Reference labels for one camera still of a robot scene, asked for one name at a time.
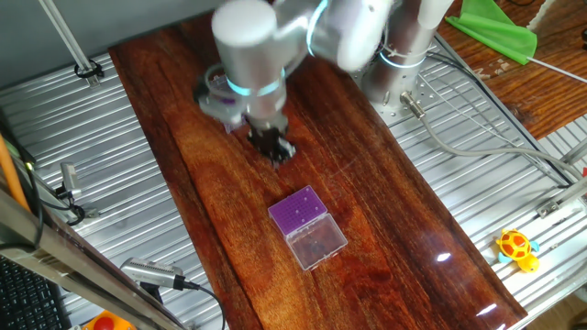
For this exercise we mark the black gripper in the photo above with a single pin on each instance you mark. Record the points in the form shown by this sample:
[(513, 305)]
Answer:
[(268, 136)]

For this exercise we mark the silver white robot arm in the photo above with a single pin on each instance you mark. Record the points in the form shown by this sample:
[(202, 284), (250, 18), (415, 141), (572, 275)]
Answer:
[(247, 46)]

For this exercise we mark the purple pipette tip box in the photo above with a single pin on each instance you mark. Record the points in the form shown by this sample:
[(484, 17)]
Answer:
[(220, 83), (298, 211)]

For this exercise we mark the dark wooden board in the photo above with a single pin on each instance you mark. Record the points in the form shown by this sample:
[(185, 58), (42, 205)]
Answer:
[(367, 206)]

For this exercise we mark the orange emergency stop button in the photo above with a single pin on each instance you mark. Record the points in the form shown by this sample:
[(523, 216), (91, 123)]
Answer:
[(105, 322)]

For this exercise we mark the green cloth flag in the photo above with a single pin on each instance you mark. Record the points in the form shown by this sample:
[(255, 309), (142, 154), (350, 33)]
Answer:
[(495, 32)]

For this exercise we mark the yellow orange turtle toy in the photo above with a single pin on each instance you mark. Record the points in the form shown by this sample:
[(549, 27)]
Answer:
[(516, 247)]

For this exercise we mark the orange tube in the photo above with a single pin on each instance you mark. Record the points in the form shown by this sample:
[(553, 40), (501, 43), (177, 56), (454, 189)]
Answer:
[(10, 176)]

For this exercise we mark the black keyboard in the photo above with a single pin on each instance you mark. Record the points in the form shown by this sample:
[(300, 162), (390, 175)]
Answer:
[(27, 302)]

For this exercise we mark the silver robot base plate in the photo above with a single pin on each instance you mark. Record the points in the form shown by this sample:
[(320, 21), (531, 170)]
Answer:
[(426, 91)]

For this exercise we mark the silver ribbed camera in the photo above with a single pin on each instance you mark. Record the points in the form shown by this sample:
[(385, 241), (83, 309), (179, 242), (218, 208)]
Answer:
[(151, 272)]

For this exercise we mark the black camera stand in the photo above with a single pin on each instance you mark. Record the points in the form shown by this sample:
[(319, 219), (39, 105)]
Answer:
[(151, 292)]

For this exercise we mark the small grey camera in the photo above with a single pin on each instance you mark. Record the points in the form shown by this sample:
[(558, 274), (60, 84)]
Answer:
[(69, 179)]

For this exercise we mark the large aluminium frame beam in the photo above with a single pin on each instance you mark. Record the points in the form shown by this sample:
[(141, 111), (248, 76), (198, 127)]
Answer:
[(69, 270)]

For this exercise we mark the aluminium strut with bracket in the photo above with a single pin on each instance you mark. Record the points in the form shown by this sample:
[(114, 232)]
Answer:
[(548, 208)]

